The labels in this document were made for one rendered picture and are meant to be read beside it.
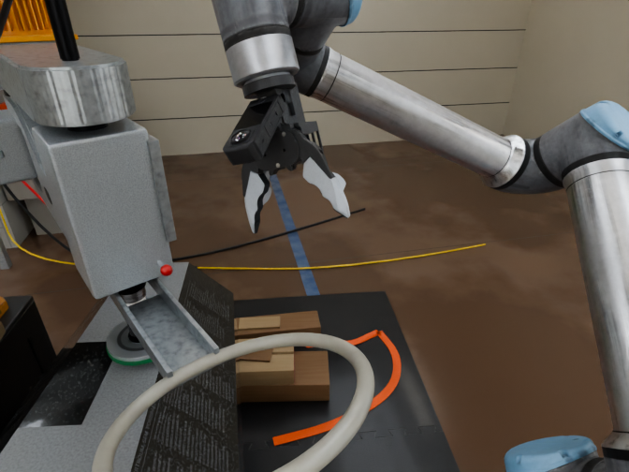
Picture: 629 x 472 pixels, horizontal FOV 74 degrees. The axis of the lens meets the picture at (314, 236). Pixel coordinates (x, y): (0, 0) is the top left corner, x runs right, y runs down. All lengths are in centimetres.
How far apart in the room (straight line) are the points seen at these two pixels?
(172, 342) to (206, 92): 506
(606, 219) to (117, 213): 103
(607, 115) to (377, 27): 547
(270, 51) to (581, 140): 58
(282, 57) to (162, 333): 79
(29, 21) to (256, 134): 127
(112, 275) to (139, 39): 491
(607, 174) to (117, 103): 98
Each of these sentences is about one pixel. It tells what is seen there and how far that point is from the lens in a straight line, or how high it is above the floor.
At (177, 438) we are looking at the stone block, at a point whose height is 79.
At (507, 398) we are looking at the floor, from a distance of 262.
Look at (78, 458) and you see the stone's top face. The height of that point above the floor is 87.
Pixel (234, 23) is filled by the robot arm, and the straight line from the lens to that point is 58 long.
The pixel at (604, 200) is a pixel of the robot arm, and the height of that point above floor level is 157.
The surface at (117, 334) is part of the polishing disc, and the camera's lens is 152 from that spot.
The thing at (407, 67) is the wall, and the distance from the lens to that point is 647.
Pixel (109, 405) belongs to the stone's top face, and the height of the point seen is 87.
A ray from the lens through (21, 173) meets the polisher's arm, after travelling 180.
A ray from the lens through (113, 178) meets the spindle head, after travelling 113.
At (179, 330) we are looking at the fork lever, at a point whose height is 112.
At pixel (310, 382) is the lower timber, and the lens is 230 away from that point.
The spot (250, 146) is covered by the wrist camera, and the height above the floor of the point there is 171.
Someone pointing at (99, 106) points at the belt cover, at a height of 166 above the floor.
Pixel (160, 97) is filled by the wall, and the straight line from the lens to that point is 603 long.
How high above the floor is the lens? 186
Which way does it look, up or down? 29 degrees down
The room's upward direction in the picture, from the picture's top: straight up
